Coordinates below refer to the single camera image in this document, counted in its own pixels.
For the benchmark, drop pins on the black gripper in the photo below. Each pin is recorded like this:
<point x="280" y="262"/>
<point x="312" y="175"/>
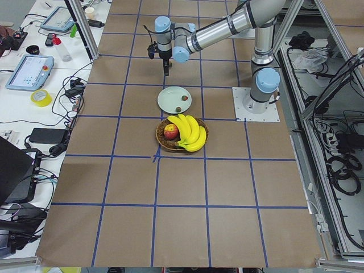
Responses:
<point x="165" y="55"/>

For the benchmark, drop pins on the light green plate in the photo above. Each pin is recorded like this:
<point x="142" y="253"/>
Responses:
<point x="170" y="98"/>

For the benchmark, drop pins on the red apple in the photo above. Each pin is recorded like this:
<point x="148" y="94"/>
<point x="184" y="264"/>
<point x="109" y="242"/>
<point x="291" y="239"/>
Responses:
<point x="171" y="132"/>

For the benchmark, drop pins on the yellow banana bunch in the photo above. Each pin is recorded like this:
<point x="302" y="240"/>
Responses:
<point x="192" y="136"/>

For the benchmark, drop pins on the black power adapter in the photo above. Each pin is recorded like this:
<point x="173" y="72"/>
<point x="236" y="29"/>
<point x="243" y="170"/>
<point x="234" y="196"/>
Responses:
<point x="95" y="23"/>

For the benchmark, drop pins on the wicker basket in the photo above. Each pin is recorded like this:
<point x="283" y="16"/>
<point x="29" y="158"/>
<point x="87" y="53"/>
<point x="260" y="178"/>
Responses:
<point x="170" y="144"/>

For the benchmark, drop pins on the white paper cup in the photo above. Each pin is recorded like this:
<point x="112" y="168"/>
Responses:
<point x="90" y="12"/>

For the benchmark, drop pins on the clear bottle red cap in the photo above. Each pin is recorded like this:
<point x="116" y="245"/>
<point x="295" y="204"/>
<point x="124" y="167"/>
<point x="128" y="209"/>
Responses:
<point x="61" y="49"/>

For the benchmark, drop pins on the teach pendant far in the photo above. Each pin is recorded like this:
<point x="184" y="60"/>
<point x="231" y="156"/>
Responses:
<point x="59" y="20"/>

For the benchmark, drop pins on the teach pendant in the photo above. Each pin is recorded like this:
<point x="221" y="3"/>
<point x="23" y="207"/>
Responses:
<point x="59" y="20"/>
<point x="31" y="73"/>

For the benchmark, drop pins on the black phone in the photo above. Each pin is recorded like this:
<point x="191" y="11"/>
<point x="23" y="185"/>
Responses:
<point x="49" y="39"/>

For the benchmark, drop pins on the yellow tape roll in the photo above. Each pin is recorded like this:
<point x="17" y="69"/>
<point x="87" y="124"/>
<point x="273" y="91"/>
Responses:
<point x="41" y="98"/>

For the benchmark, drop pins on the black small bowl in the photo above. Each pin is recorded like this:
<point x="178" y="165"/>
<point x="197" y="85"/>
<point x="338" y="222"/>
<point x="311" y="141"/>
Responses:
<point x="33" y="50"/>

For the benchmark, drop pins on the teach pendant near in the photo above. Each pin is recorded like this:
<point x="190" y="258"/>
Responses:
<point x="31" y="73"/>

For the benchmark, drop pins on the white crumpled cloth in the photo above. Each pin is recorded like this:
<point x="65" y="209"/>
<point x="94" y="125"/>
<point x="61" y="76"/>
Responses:
<point x="311" y="60"/>

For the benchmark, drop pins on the black laptop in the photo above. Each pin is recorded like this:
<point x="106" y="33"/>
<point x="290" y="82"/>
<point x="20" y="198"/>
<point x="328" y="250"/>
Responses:
<point x="18" y="170"/>

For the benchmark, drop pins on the aluminium frame post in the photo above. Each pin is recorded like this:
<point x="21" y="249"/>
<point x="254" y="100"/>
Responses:
<point x="81" y="22"/>

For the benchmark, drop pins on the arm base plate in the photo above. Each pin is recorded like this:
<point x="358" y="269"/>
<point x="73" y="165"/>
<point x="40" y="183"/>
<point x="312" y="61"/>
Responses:
<point x="248" y="110"/>

